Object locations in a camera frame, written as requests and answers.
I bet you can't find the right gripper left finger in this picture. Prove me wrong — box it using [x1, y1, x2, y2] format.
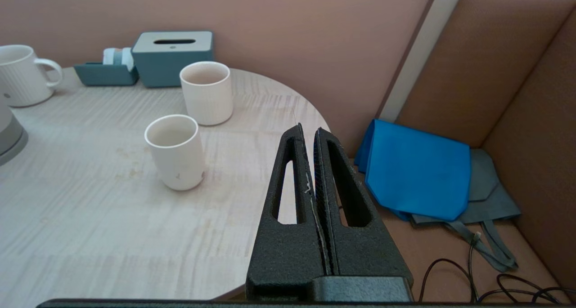
[246, 123, 333, 301]

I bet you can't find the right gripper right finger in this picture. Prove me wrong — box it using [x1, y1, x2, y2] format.
[313, 127, 414, 286]

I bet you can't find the white ribbed cup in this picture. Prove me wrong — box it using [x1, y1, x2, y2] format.
[144, 114, 205, 192]
[179, 61, 234, 126]

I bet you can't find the blue cloth bag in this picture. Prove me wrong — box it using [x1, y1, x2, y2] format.
[354, 119, 472, 222]

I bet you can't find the grey cloth bag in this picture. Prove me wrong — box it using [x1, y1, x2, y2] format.
[398, 148, 522, 273]

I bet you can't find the brown upholstered sofa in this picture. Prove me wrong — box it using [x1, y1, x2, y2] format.
[211, 0, 576, 304]

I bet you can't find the teal tissue box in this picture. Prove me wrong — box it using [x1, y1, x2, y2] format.
[131, 31, 215, 89]

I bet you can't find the teal tray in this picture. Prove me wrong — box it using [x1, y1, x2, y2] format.
[73, 62, 140, 87]

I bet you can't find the rolled white towel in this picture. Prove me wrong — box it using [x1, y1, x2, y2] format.
[102, 47, 135, 72]

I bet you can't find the black cable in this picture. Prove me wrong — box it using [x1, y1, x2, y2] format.
[418, 232, 576, 304]

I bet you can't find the white ribbed mug with handle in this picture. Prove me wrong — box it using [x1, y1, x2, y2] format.
[0, 45, 63, 108]

